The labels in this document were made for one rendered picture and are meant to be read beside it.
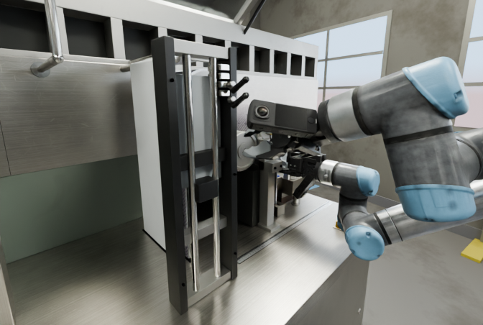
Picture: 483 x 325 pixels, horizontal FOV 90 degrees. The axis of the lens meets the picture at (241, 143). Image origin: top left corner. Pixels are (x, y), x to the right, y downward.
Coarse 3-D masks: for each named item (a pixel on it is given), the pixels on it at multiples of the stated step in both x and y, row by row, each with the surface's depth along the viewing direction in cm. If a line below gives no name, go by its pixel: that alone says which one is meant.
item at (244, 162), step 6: (240, 132) 73; (240, 138) 73; (246, 138) 75; (252, 138) 77; (240, 144) 74; (246, 144) 75; (252, 144) 78; (240, 150) 74; (240, 156) 74; (240, 162) 75; (246, 162) 77; (252, 162) 78; (240, 168) 74; (246, 168) 76
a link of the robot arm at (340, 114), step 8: (352, 88) 38; (336, 96) 37; (344, 96) 35; (328, 104) 37; (336, 104) 36; (344, 104) 35; (352, 104) 40; (328, 112) 36; (336, 112) 35; (344, 112) 34; (352, 112) 34; (328, 120) 36; (336, 120) 35; (344, 120) 35; (352, 120) 34; (336, 128) 36; (344, 128) 35; (352, 128) 34; (360, 128) 34; (336, 136) 37; (344, 136) 36; (352, 136) 36; (360, 136) 35; (368, 136) 35
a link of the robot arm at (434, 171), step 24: (384, 144) 33; (408, 144) 29; (432, 144) 28; (456, 144) 29; (408, 168) 30; (432, 168) 28; (456, 168) 28; (408, 192) 30; (432, 192) 28; (456, 192) 27; (432, 216) 28; (456, 216) 27
